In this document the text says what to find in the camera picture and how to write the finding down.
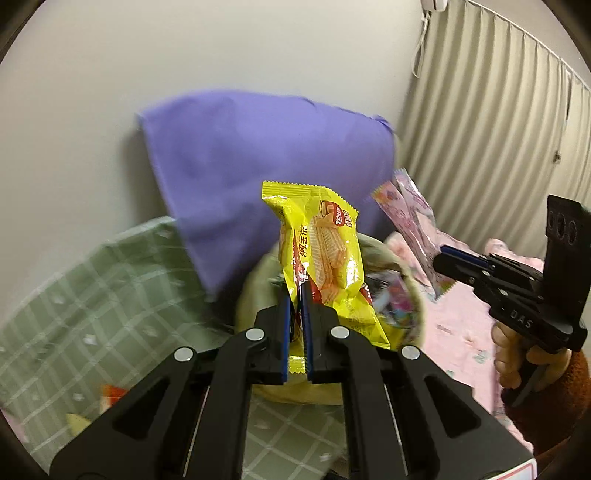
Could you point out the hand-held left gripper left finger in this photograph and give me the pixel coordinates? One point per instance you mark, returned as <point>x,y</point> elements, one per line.
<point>288,323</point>

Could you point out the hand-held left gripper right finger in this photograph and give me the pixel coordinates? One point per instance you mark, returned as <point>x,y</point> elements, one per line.
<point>307,332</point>

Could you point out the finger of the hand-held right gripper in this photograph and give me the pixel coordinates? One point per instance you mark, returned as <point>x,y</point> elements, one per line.
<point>455,270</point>
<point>461,252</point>

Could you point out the pink printed packet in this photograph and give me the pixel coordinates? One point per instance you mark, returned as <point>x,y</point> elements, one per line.
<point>415,221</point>

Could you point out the woven straw basket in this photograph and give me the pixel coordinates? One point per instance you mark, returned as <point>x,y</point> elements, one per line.
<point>295,394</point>

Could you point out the yellow wafer packet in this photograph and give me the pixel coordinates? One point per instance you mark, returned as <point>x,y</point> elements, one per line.
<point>332,249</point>

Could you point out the person's right forearm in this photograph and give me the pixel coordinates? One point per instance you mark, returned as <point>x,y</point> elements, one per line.
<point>563,406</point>

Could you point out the person's right hand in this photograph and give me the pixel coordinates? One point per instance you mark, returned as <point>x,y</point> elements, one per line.
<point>508,360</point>

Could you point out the pink printed blanket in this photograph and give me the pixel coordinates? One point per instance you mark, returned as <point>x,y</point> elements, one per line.
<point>461,332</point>

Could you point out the colourful shiny packet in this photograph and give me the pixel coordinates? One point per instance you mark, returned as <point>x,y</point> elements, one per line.
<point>392,300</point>

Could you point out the beige striped curtain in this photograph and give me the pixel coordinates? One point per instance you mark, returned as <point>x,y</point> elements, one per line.
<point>485,115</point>

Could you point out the purple pillow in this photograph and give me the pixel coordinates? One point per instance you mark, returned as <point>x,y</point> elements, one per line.
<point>258,161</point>

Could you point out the orange white wrapper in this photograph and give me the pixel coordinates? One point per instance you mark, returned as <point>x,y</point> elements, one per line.
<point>113,394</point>

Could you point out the green checked cloth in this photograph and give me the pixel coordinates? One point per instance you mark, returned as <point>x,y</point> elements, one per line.
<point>92,300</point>

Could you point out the pale yellow wrapper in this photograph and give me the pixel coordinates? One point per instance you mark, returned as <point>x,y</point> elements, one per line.
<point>77,422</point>

